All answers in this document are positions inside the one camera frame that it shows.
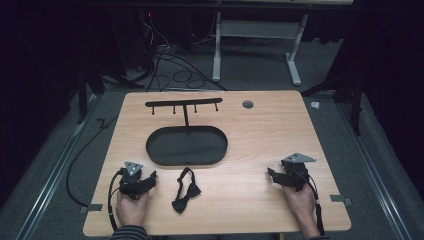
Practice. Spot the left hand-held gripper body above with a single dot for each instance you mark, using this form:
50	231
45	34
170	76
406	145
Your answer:
130	180

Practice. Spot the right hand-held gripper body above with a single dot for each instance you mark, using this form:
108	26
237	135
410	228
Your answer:
295	173

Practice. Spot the person's left hand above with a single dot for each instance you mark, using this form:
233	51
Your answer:
131	210

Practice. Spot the person's right hand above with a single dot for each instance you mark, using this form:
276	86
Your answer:
301	206

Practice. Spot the black bow tie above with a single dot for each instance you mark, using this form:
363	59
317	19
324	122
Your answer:
186	193

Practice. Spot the black hanger stand with tray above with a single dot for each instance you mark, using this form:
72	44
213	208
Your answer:
186	145

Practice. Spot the grey tape strip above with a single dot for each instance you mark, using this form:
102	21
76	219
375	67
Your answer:
90	208
340	199

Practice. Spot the small white floor object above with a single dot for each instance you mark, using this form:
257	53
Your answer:
315	105

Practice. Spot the black tripod stand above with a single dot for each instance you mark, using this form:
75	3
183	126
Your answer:
356	100
85	90

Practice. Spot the metal floor rail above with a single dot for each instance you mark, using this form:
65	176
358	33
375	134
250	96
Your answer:
50	180
376	166

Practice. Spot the white metal desk frame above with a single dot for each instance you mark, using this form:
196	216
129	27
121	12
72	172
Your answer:
217	50

